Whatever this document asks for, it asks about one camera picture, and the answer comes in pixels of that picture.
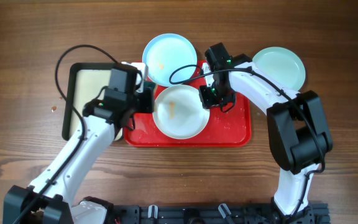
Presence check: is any pale green plate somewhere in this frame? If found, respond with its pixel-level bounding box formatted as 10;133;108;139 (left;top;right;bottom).
252;47;306;91

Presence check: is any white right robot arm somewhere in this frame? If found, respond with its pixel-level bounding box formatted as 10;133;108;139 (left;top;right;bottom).
200;59;333;223

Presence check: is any white plate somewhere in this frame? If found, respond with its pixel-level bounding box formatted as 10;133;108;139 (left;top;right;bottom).
152;85;210;140

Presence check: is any green scrubbing sponge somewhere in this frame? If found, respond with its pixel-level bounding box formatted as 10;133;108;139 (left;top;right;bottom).
144;81;157;90

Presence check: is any light blue plate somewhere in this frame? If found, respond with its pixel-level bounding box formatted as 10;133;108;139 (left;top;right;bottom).
142;34;198;87

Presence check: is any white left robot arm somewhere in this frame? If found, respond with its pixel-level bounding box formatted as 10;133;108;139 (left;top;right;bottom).
2;86;154;223

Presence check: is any black tray with soapy water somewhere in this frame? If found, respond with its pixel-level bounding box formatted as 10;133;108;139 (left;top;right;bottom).
62;63;113;141

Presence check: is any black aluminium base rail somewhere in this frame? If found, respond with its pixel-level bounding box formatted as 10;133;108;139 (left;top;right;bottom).
108;203;331;224

